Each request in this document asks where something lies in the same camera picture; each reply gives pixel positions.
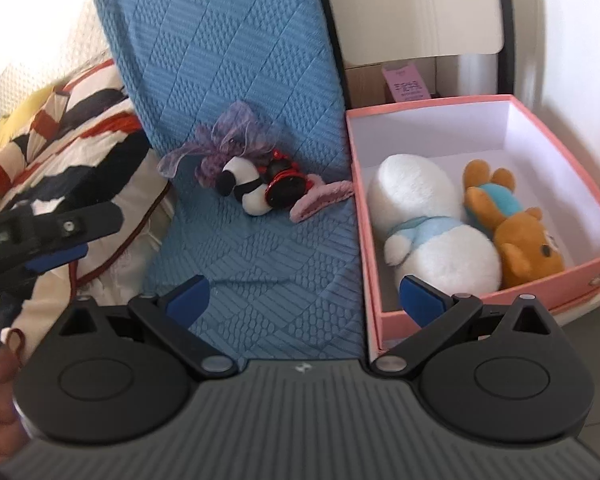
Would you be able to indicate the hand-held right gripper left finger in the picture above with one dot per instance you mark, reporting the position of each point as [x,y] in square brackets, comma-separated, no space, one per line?
[189,299]

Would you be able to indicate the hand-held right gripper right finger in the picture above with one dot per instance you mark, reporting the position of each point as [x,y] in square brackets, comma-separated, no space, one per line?
[420,301]

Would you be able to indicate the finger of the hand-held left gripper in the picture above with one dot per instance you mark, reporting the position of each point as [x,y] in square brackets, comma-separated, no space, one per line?
[80,224]
[60,256]

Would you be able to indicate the panda plush toy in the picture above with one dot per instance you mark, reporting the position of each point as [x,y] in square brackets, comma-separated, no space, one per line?
[247,187]

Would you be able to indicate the red and black plush toy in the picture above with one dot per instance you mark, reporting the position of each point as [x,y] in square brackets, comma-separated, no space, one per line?
[287,187]

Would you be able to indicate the pink box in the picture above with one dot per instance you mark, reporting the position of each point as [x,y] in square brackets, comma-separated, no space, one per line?
[555,195]

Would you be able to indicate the person's left hand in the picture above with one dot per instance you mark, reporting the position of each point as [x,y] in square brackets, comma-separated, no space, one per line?
[0,410]

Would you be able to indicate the striped blanket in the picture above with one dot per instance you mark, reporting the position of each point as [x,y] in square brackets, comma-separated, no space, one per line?
[80,125]

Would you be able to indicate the white plush toy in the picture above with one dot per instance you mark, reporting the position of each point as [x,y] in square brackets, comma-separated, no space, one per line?
[420,195]

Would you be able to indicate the brown bear plush toy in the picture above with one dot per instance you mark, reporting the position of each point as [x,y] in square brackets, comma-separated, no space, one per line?
[520,240]

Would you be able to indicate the yellow cloth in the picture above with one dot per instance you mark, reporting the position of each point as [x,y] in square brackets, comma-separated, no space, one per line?
[17,120]

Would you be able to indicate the white quilted pillow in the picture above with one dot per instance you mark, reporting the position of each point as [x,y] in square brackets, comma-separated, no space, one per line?
[40,67]

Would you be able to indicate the blue quilted cushion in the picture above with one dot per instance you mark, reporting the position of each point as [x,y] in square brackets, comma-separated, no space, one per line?
[240,85]

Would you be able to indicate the purple card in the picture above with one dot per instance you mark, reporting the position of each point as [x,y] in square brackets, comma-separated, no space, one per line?
[405,85]

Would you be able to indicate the cardboard box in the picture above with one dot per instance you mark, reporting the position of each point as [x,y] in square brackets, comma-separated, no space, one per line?
[362,85]

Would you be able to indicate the beige chair back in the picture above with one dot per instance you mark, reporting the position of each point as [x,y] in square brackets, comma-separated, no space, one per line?
[420,5]

